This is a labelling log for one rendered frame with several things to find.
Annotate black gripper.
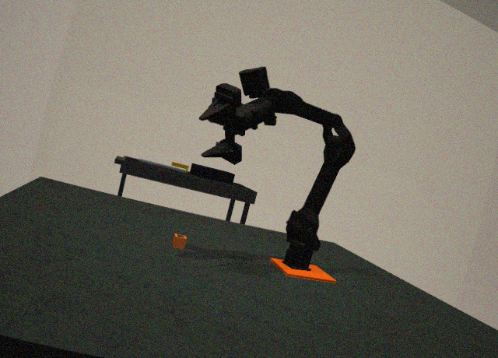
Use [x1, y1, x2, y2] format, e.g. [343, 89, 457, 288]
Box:
[199, 83, 261, 165]

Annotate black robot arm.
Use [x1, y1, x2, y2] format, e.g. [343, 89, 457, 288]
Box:
[239, 66, 356, 271]

